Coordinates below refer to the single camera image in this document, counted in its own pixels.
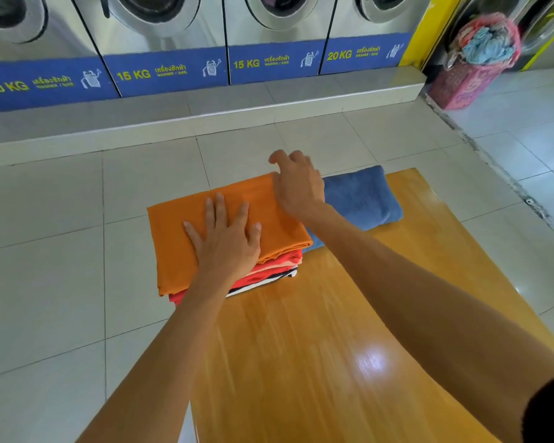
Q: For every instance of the person's right forearm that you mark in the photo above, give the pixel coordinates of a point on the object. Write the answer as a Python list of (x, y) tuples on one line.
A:
[(420, 318)]

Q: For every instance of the person's black shirt sleeve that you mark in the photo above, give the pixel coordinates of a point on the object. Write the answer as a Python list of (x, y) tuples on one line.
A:
[(549, 410)]

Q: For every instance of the person's left forearm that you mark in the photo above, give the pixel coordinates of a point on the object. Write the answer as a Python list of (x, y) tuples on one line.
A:
[(161, 373)]

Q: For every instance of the black white striped shirt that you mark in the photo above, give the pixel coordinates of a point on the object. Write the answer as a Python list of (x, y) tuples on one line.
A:
[(263, 286)]

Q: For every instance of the red garment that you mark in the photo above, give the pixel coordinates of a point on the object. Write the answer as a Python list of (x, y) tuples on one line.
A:
[(254, 281), (284, 262)]

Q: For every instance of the blue towel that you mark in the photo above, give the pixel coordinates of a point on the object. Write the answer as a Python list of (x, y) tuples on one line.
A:
[(360, 198)]

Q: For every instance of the orange garment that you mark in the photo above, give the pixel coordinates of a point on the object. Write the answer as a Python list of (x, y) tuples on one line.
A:
[(189, 239)]

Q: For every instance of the person's left hand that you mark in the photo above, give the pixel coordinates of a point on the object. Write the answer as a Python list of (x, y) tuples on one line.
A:
[(226, 253)]

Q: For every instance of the pile of colourful clothes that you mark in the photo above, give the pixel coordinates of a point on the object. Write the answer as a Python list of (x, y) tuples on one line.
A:
[(487, 41)]

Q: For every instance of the person's right hand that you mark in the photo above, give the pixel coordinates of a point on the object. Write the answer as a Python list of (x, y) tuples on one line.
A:
[(297, 189)]

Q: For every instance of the pink garment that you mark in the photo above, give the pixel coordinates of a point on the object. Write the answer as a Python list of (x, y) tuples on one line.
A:
[(277, 271)]

